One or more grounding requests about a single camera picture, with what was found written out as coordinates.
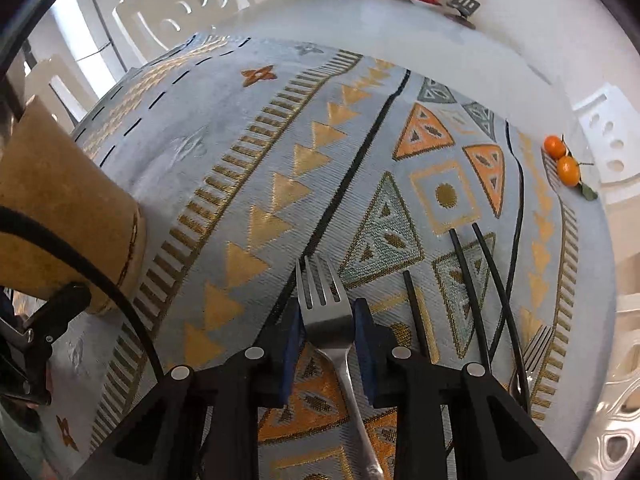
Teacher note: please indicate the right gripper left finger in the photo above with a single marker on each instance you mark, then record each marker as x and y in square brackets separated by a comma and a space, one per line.
[203, 423]

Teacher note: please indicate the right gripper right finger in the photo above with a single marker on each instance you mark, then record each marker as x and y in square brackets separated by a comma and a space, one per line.
[493, 437]

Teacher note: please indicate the steel fork large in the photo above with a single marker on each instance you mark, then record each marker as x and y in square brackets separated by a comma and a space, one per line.
[327, 317]

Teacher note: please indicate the bamboo utensil holder cup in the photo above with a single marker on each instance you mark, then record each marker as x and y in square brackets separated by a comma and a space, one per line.
[46, 177]

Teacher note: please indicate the light green sleeve forearm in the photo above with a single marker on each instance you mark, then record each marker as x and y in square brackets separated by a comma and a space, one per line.
[20, 424]

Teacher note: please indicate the steel fork small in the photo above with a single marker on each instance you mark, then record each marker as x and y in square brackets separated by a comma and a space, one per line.
[532, 359]

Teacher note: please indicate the white chair near right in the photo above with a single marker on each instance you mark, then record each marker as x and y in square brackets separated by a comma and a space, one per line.
[612, 435]

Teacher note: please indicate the black chopstick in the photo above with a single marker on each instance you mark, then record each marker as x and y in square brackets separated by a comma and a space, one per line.
[508, 318]
[416, 314]
[473, 301]

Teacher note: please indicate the patterned blue table mat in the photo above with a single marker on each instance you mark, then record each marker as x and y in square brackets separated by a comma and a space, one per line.
[245, 155]

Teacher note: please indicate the orange mandarin near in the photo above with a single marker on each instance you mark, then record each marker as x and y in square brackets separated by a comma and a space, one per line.
[568, 171]

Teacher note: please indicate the orange mandarin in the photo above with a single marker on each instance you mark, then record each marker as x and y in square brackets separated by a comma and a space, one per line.
[568, 171]
[555, 147]

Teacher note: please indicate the orange mandarin far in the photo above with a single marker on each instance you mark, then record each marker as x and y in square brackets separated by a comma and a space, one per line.
[555, 147]

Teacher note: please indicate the white chair far right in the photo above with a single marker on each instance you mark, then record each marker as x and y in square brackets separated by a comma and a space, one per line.
[610, 125]

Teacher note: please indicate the black phone stand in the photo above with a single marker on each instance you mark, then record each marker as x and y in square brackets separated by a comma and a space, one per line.
[461, 11]

